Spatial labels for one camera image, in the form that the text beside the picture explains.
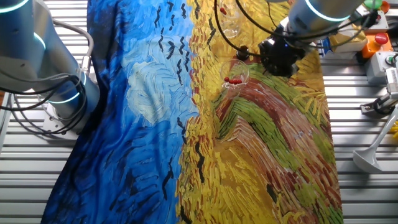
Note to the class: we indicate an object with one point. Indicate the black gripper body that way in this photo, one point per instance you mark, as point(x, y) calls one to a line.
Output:
point(280, 51)

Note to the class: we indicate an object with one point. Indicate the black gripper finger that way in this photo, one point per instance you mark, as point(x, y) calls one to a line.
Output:
point(287, 69)
point(273, 68)

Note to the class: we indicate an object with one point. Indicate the wrist camera on silver bracket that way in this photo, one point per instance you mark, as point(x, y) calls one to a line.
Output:
point(370, 18)

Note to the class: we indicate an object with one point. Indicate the grey box with green button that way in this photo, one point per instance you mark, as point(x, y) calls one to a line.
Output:
point(374, 68)

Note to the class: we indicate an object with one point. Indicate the silver depth camera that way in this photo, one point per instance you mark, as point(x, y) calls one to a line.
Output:
point(392, 81)

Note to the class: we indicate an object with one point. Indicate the orange box with red button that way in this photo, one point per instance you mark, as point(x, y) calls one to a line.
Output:
point(373, 46)

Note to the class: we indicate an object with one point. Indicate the clear plastic beaker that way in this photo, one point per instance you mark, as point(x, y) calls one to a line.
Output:
point(228, 32)

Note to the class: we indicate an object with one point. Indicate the grey box with red button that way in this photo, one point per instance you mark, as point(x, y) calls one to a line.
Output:
point(384, 23)

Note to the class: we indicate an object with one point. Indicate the yellow box with green button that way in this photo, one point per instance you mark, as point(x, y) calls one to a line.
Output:
point(373, 3)

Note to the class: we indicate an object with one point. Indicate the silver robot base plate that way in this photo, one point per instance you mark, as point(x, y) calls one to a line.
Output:
point(51, 119)

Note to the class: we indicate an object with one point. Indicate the dark brown bottle cap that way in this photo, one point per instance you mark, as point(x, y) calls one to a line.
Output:
point(242, 55)

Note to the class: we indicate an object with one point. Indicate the yellow plastic pieces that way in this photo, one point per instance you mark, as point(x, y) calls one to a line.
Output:
point(395, 127)

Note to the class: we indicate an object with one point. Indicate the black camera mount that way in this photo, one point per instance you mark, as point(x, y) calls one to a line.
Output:
point(377, 107)

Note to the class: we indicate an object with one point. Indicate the white plastic funnel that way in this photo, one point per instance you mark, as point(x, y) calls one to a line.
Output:
point(368, 160)

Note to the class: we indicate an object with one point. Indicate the blue box with yellow cloth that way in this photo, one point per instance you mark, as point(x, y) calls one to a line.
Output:
point(345, 42)

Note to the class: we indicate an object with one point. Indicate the Van Gogh painting print cloth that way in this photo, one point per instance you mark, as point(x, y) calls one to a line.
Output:
point(140, 124)

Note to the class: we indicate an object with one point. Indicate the clear glass dropper beaker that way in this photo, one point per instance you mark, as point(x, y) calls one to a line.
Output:
point(237, 67)

